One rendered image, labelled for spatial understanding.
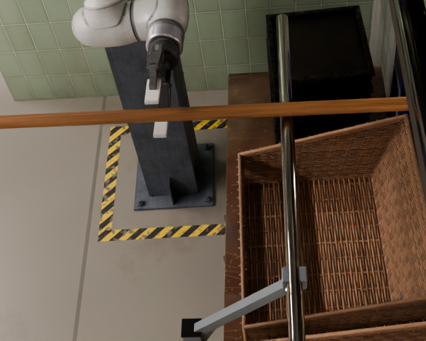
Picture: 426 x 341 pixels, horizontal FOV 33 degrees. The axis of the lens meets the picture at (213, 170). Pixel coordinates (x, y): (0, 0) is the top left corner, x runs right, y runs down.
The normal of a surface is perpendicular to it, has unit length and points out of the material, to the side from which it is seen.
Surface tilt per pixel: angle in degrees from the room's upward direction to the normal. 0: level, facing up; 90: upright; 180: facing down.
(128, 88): 90
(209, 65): 90
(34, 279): 0
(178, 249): 0
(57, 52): 90
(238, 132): 0
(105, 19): 63
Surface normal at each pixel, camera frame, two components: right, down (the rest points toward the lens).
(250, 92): -0.11, -0.61
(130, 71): 0.00, 0.79
